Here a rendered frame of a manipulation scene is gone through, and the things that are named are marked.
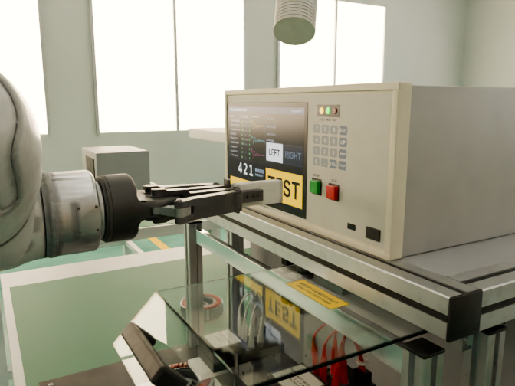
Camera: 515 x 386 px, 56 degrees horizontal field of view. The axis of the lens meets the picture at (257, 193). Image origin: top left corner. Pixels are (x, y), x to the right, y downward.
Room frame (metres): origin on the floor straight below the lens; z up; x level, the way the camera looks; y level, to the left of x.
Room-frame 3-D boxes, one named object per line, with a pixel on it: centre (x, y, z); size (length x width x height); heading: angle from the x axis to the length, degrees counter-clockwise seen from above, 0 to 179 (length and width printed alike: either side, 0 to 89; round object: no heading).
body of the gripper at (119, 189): (0.54, 0.14, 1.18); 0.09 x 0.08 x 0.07; 120
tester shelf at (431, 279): (0.83, -0.21, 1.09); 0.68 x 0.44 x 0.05; 30
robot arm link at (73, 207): (0.51, 0.20, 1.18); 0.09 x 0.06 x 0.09; 30
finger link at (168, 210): (0.52, 0.10, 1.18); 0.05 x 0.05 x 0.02; 28
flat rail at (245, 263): (0.73, -0.02, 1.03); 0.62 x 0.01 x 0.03; 30
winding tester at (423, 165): (0.82, -0.22, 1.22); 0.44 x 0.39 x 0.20; 30
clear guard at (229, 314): (0.52, -0.02, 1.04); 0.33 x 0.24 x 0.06; 120
